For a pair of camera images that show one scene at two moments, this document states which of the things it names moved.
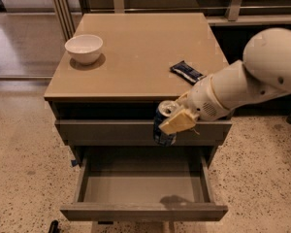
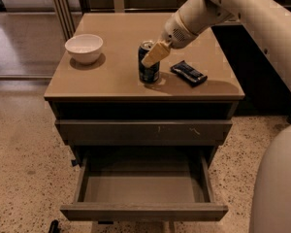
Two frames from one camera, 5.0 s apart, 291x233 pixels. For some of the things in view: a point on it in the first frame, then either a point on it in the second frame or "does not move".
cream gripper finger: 181,121 → 156,52
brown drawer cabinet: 110,74 does not move
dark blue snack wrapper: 186,73 does not move
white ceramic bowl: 84,49 does not move
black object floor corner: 54,226 does not move
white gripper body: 202,100 → 177,33
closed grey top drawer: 112,132 does not move
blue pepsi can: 166,109 → 146,75
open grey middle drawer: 144,184 does not move
